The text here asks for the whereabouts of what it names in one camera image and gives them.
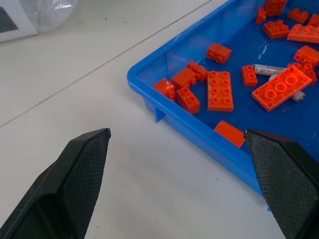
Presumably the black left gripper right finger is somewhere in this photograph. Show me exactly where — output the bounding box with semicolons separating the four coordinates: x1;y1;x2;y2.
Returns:
244;128;319;239

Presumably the orange small building block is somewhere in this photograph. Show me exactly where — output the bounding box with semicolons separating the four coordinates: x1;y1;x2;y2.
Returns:
307;13;319;28
176;86;201;116
170;68;200;91
187;61;208;82
255;6;267;25
152;78;176;103

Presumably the orange 2x4 plastic building brick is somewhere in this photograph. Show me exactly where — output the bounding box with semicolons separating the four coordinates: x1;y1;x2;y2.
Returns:
207;70;235;112

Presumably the clear plastic bag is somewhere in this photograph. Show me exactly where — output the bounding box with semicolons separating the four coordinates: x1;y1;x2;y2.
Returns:
18;0;78;33

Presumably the red plastic toy brick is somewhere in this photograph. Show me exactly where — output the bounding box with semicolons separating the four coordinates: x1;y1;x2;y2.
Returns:
213;120;246;149

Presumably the upside-down orange 2x4 building brick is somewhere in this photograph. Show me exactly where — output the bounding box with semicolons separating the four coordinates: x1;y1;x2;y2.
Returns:
251;65;313;113

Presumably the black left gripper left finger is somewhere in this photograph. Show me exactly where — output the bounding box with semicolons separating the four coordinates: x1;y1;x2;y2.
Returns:
0;128;111;239

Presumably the white box with dark panel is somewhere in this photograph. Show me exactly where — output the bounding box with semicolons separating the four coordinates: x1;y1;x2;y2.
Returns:
0;0;39;43

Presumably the blue plastic tray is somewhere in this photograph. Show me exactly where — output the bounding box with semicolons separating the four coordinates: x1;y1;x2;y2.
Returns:
126;0;319;212

